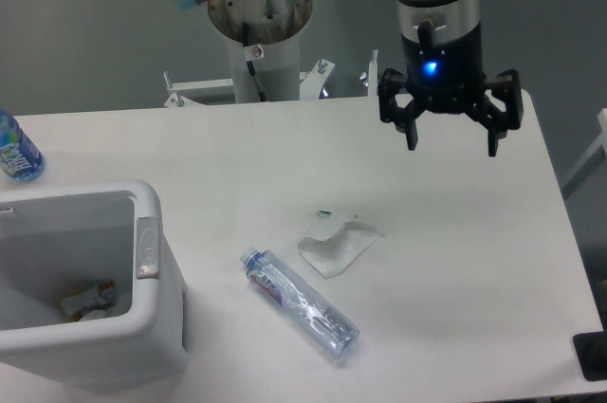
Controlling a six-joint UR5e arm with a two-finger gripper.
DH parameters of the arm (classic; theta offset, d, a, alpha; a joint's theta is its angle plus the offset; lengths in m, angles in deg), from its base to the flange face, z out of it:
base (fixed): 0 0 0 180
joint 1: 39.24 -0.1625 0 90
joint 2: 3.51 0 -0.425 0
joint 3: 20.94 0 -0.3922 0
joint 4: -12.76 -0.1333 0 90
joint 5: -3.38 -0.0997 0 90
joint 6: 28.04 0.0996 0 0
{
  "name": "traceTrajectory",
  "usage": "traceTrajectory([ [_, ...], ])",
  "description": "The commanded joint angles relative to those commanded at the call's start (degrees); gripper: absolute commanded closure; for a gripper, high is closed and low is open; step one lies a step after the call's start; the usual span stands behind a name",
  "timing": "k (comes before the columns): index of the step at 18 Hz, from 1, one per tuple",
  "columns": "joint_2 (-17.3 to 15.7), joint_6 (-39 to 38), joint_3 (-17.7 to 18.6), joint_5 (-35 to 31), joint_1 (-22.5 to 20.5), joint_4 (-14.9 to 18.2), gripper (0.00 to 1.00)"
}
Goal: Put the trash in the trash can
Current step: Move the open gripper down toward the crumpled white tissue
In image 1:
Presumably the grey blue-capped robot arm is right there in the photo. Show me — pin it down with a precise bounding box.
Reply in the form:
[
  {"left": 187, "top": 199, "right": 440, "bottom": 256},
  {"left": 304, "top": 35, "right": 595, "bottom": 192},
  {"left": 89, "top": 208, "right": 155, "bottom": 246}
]
[{"left": 175, "top": 0, "right": 524, "bottom": 156}]

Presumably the white plastic trash can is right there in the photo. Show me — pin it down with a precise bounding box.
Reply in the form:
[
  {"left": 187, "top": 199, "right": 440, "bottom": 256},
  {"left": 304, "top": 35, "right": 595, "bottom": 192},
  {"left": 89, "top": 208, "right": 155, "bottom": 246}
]
[{"left": 1, "top": 181, "right": 189, "bottom": 386}]

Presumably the blue labelled water bottle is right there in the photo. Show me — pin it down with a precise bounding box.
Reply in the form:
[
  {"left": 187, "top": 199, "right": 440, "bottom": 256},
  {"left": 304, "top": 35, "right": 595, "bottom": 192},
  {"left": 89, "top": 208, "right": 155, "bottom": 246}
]
[{"left": 1, "top": 110, "right": 46, "bottom": 182}]

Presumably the black clamp at table edge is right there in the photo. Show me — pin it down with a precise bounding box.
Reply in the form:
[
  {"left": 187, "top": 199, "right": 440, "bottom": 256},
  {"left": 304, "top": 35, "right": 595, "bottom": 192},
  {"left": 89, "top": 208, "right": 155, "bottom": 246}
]
[{"left": 573, "top": 331, "right": 606, "bottom": 382}]

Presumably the clear crushed plastic bottle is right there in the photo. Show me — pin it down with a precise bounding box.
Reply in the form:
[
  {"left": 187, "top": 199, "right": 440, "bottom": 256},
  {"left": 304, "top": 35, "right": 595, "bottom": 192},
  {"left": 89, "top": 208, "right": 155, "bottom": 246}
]
[{"left": 240, "top": 247, "right": 360, "bottom": 365}]

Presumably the white plastic wrapper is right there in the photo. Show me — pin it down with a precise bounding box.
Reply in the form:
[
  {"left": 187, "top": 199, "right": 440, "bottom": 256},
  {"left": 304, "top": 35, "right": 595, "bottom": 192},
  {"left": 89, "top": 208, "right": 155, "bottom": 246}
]
[{"left": 297, "top": 210, "right": 384, "bottom": 280}]

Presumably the black cable on pedestal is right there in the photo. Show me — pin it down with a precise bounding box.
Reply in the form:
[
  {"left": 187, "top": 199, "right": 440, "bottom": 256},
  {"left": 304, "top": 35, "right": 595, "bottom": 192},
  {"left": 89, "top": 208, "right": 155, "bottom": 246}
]
[{"left": 241, "top": 21, "right": 268, "bottom": 103}]

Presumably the white frame at right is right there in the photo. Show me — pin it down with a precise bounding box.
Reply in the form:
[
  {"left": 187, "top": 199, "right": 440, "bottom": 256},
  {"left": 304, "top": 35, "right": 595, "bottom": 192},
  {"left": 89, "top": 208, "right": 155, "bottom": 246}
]
[{"left": 561, "top": 108, "right": 606, "bottom": 200}]

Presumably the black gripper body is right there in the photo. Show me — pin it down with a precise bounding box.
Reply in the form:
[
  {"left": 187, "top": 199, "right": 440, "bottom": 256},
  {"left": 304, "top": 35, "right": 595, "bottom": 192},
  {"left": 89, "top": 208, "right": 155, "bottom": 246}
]
[{"left": 402, "top": 21, "right": 486, "bottom": 113}]

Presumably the white metal base bracket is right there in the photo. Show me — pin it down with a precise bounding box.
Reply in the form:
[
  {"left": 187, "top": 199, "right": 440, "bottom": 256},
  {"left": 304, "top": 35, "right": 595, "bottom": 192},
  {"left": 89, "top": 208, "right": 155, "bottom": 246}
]
[{"left": 162, "top": 48, "right": 378, "bottom": 108}]

